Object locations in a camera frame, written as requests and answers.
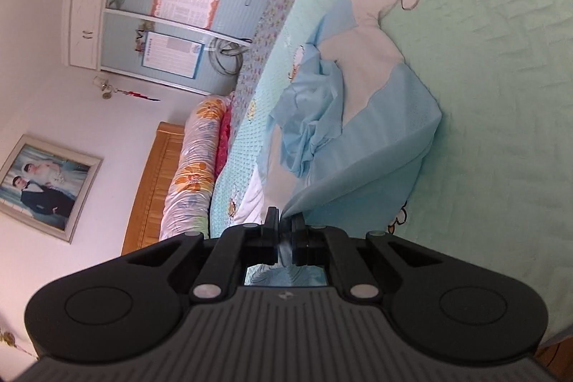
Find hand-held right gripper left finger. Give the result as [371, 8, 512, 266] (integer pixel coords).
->
[127, 207, 280, 304]

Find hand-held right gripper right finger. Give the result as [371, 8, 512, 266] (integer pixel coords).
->
[291, 214, 442, 303]

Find blue and white t-shirt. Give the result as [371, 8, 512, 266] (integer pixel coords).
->
[257, 0, 457, 286]

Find orange floral bolster pillow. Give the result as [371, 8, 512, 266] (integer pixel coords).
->
[159, 95, 233, 240]

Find red pillow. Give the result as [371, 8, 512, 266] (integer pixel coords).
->
[214, 105, 236, 179]

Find wooden headboard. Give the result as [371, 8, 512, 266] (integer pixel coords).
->
[121, 121, 186, 255]

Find grey hoops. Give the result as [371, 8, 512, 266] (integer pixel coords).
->
[208, 37, 254, 76]

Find red knot hanging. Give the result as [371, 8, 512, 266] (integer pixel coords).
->
[114, 89, 158, 103]

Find blue bordered poster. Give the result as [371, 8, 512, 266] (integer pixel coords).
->
[141, 30, 206, 81]

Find purple heart print bedsheet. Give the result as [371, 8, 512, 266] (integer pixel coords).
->
[230, 0, 334, 127]

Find framed wedding photo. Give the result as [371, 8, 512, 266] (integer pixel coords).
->
[0, 134, 103, 244]

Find bee print quilted bedspread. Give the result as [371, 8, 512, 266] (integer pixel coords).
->
[208, 0, 573, 347]

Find orange bordered poster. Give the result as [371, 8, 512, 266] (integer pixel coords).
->
[151, 0, 223, 29]

